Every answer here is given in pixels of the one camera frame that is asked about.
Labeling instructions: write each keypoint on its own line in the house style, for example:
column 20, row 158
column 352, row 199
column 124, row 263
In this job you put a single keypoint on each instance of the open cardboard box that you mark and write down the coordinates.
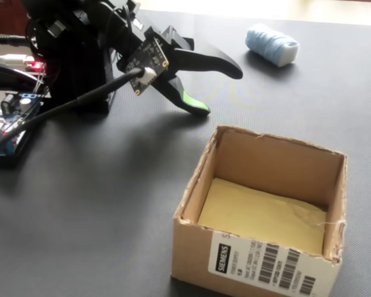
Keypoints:
column 250, row 161

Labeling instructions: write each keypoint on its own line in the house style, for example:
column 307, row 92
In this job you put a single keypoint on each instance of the yellow sheet lining box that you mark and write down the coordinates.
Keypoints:
column 259, row 216

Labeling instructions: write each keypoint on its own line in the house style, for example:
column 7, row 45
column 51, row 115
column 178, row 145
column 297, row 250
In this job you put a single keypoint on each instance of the camera circuit board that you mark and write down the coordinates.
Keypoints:
column 148, row 55

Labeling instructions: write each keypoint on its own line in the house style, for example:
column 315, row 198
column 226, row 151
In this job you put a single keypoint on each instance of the light blue yarn block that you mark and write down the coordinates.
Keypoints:
column 266, row 41

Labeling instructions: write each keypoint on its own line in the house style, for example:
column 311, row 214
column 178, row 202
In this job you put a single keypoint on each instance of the white Siemens barcode label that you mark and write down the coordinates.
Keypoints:
column 244, row 256

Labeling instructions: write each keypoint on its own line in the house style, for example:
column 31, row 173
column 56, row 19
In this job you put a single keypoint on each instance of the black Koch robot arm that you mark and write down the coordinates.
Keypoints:
column 77, row 77

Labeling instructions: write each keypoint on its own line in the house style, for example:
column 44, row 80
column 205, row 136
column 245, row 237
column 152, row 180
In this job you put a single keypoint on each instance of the black circuit board tray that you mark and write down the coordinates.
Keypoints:
column 6, row 162

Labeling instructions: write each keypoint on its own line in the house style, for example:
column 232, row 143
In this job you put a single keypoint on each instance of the blue circuit board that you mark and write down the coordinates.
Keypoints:
column 3, row 147

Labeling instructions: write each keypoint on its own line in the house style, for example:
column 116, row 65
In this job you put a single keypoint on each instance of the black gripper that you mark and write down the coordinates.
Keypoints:
column 173, row 40

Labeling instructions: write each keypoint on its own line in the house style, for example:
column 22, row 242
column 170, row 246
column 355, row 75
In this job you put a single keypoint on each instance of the black table mat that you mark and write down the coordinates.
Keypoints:
column 111, row 201

